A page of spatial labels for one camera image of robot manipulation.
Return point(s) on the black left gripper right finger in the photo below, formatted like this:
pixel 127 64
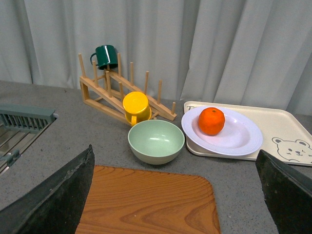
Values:
pixel 287 193

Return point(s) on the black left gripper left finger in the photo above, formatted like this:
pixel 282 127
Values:
pixel 55 206

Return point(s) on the white round plate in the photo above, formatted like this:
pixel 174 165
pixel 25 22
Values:
pixel 240 136

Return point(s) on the orange mandarin fruit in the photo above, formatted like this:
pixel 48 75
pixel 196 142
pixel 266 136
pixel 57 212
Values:
pixel 211 121

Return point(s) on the beige bear serving tray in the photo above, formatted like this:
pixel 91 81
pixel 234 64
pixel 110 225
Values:
pixel 283 136

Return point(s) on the wooden cutting board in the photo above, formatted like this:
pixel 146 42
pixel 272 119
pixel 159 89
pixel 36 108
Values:
pixel 129 201

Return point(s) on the grey-green sink drainer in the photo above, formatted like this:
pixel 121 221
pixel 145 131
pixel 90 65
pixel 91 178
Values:
pixel 20 126

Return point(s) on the green plastic bowl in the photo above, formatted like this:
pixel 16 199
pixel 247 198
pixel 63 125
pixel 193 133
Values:
pixel 155 141

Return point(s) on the wooden dish rack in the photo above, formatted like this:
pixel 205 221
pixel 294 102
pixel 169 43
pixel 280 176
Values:
pixel 106 92

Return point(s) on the yellow plastic mug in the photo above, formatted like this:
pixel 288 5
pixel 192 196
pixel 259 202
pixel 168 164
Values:
pixel 137 108

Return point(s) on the dark green mug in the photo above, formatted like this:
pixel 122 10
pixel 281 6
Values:
pixel 106 55

